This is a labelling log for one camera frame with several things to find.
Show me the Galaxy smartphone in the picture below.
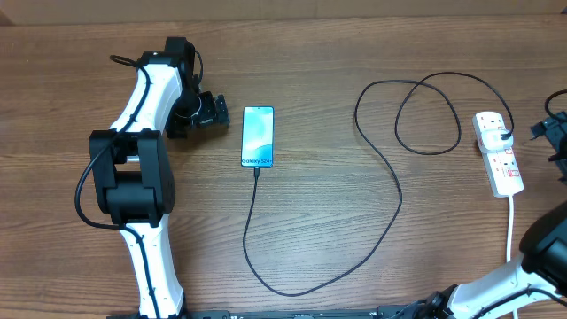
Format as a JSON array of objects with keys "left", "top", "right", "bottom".
[{"left": 241, "top": 105, "right": 275, "bottom": 168}]

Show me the black charging cable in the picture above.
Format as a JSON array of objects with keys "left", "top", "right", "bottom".
[{"left": 241, "top": 71, "right": 516, "bottom": 298}]

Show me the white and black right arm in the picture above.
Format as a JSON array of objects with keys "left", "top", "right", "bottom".
[{"left": 375, "top": 111, "right": 566, "bottom": 318}]

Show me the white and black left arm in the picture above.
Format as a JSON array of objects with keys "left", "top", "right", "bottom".
[{"left": 74, "top": 37, "right": 229, "bottom": 318}]

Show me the white charger plug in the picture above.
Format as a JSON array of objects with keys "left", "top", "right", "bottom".
[{"left": 478, "top": 129, "right": 514, "bottom": 153}]

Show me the white power strip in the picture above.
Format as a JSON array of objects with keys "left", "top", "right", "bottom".
[{"left": 472, "top": 112, "right": 524, "bottom": 198}]

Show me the white power strip cord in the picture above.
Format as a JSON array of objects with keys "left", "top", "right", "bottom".
[{"left": 505, "top": 194, "right": 519, "bottom": 319}]

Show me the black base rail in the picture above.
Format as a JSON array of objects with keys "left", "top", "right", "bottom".
[{"left": 105, "top": 304, "right": 426, "bottom": 319}]

